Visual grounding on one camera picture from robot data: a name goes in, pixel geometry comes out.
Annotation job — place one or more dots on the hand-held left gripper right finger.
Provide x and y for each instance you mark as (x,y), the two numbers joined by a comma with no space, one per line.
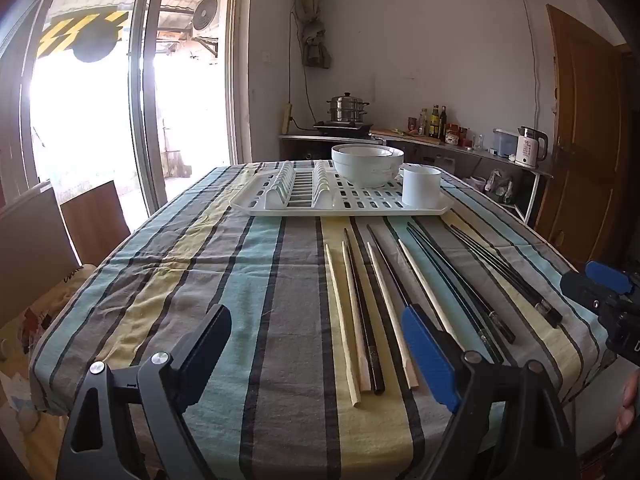
(430,355)

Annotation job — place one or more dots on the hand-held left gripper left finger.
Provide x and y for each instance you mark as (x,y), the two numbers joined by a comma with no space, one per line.
(205,345)

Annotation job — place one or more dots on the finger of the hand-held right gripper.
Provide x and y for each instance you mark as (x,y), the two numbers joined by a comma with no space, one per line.
(585,290)
(607,277)

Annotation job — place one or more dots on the white cup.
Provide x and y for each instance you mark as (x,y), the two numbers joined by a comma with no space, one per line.
(421,190)

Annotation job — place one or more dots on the person's right hand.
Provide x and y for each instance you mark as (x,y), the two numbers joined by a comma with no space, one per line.
(631,402)

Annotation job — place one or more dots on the striped tablecloth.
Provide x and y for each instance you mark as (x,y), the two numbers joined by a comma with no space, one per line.
(280,300)

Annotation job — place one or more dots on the wooden door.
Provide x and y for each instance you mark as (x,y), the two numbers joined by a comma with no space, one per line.
(580,160)

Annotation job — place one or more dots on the plastic bag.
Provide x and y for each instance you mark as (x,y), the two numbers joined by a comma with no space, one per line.
(500,182)

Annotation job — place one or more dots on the white electric kettle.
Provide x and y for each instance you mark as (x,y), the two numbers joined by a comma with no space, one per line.
(527,150)

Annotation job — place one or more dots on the white plastic dish rack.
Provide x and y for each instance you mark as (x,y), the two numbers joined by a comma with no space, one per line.
(370,209)

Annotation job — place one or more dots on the brown wooden chair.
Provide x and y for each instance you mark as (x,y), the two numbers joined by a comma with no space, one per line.
(95,220)

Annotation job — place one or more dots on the clear plastic pitcher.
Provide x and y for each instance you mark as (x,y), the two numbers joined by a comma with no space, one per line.
(504,144)

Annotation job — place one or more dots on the printed chair cushion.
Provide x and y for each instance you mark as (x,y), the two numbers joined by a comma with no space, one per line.
(30,320)

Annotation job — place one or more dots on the drinking glass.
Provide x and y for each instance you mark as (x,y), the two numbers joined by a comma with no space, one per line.
(480,142)

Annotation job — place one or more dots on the large white bowl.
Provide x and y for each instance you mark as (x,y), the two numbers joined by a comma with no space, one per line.
(365,172)

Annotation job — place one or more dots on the small red jar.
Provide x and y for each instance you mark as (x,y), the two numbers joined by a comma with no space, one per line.
(465,137)

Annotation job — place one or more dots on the pale wooden chair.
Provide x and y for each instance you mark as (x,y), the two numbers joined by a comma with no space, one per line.
(35,250)

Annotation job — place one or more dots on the white jar with red lid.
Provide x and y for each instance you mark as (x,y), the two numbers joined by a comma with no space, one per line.
(452,137)

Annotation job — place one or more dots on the black-rimmed white bowl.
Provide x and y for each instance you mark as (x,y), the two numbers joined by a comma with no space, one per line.
(372,152)

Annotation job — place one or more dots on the dark sauce bottle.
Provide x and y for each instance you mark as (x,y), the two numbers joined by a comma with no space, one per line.
(443,125)

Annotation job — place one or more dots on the wooden cutting board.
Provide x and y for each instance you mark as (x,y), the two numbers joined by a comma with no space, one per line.
(400,136)

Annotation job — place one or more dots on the yellow-label sauce bottle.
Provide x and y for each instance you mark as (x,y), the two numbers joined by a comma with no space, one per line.
(434,122)

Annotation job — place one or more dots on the clear glass bottle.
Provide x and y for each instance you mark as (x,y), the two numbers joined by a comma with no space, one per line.
(423,124)

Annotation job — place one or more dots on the power strip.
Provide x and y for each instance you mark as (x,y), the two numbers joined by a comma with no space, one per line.
(286,120)

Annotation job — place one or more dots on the sliding glass door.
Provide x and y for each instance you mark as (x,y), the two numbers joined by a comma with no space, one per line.
(145,110)

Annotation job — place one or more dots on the black cooktop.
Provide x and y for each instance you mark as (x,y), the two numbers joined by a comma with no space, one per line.
(345,126)

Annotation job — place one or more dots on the steel steamer pot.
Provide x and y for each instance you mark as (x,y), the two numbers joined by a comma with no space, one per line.
(346,107)

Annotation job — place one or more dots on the hanging grey cloth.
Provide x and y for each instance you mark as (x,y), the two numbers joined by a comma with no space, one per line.
(315,45)

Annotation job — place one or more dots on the outdoor fan unit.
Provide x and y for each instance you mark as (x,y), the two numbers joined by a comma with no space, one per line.
(205,12)

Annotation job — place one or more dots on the yellow and black sign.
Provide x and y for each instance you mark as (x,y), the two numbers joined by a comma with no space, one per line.
(60,30)

